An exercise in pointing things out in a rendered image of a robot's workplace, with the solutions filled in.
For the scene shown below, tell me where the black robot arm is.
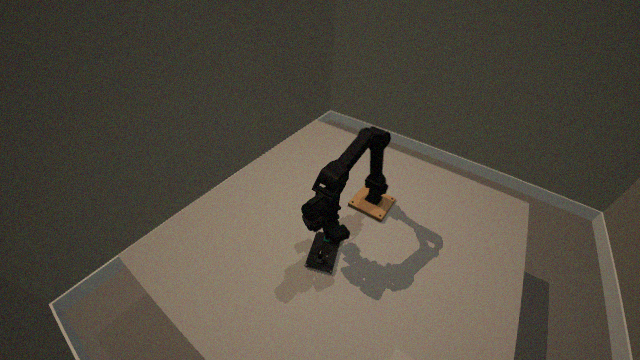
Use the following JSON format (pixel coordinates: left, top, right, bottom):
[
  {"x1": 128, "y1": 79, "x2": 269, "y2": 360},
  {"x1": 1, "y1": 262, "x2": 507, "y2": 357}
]
[{"x1": 301, "y1": 127, "x2": 391, "y2": 232}]

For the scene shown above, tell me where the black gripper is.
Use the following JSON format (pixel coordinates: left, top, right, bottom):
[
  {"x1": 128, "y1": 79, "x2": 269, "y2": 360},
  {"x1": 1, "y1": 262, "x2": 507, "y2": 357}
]
[{"x1": 322, "y1": 205, "x2": 350, "y2": 244}]

